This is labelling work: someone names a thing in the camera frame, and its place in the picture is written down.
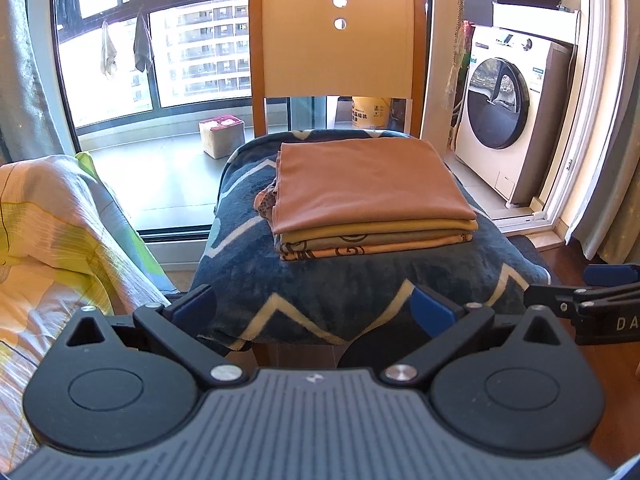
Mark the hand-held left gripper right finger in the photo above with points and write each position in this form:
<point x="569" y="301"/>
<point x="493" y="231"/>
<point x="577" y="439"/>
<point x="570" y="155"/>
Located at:
<point x="432" y="312"/>

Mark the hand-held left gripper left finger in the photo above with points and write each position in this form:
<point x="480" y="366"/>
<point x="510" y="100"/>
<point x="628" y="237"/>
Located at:
<point x="194" y="307"/>

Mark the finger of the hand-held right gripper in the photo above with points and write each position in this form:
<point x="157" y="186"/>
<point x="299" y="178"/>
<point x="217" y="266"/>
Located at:
<point x="612" y="276"/>
<point x="550" y="297"/>

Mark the dusty pink garment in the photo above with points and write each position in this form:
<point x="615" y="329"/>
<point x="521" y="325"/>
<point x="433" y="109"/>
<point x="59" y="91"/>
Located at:
<point x="370" y="185"/>

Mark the grey star-print curtain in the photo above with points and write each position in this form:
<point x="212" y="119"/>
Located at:
<point x="615" y="220"/>
<point x="25" y="60"/>

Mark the blue zigzag blanket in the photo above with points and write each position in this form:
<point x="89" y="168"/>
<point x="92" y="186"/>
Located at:
<point x="350" y="292"/>

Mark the mustard folded garment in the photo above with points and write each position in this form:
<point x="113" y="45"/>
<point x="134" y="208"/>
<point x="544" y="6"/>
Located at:
<point x="400" y="230"/>

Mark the swirl-print folded garment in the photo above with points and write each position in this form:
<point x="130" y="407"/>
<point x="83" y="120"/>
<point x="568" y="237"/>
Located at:
<point x="350" y="250"/>

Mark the leopard-print folded garment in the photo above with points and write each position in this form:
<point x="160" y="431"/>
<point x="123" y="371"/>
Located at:
<point x="265" y="205"/>

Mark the plaid bed sheet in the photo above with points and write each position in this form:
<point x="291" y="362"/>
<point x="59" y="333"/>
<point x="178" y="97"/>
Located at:
<point x="45" y="240"/>

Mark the beige storage box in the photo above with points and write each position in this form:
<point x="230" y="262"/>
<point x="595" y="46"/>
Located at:
<point x="220" y="137"/>

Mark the yellow bucket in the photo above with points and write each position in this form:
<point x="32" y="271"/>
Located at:
<point x="371" y="114"/>

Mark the white washing machine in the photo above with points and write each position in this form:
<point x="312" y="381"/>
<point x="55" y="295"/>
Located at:
<point x="500" y="92"/>

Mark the balcony window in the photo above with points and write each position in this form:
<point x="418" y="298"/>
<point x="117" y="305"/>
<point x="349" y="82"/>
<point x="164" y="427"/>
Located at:
<point x="200" y="60"/>

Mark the light hanging cloth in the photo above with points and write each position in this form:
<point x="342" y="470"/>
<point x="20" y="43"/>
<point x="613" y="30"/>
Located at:
<point x="108" y="55"/>

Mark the white box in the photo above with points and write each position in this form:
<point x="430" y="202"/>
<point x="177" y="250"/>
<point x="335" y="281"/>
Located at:
<point x="535" y="20"/>

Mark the grey hanging cloth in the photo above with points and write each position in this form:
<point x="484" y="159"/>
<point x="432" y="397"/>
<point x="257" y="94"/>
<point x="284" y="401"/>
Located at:
<point x="142" y="45"/>

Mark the wooden chair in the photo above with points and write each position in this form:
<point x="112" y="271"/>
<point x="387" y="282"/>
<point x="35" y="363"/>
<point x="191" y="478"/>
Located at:
<point x="300" y="50"/>

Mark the white door frame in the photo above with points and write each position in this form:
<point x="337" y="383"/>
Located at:
<point x="597" y="110"/>

